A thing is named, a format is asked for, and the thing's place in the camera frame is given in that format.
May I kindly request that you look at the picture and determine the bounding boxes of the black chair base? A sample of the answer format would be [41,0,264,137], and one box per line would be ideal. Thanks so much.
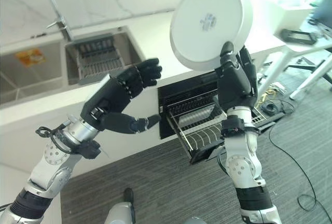
[287,55,332,85]

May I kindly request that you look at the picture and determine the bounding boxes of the chrome kitchen faucet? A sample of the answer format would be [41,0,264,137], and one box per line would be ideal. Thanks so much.
[34,0,74,41]

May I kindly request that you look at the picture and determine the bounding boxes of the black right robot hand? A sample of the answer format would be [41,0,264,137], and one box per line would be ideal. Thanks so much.
[215,41,259,113]

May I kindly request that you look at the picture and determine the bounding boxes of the steel sink basin with rack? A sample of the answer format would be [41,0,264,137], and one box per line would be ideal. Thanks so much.
[64,25,146,87]

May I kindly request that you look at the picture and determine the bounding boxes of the silver robot leg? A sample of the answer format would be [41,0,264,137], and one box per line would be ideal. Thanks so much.
[107,187,136,224]

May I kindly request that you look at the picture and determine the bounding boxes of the grey dish rack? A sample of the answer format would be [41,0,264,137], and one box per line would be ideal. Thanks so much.
[77,36,126,80]

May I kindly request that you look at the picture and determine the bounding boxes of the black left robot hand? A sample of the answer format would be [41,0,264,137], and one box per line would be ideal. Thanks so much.
[79,58,163,134]

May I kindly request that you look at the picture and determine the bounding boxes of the clear plastic tray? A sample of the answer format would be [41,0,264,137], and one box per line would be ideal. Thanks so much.
[178,104,216,127]

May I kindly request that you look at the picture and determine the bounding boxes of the dark computer monitor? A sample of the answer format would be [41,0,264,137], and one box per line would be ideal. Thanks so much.
[307,0,332,32]

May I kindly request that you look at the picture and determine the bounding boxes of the wire dishwasher rack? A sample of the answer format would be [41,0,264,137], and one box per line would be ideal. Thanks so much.
[165,96,268,155]

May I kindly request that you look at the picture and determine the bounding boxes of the orange sponge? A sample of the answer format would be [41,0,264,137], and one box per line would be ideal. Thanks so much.
[14,48,47,67]

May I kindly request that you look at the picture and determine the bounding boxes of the black flat device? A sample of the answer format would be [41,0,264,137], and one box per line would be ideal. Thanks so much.
[281,28,319,44]

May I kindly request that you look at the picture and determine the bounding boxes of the black built-in dishwasher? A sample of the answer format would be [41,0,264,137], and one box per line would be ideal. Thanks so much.
[157,74,276,165]

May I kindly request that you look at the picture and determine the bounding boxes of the coiled black cable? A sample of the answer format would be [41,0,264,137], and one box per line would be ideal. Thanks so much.
[260,102,277,116]

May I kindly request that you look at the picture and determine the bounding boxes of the long black floor cable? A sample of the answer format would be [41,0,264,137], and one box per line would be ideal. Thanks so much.
[268,99,332,211]

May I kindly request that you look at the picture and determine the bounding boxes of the white round plate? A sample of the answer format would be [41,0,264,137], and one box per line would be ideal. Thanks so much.
[170,0,253,73]

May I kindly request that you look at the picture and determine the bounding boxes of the yellow cable bundle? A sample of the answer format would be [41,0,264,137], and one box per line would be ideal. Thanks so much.
[258,82,284,103]

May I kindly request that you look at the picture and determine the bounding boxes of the white desk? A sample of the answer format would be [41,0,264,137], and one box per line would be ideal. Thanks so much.
[256,0,332,101]

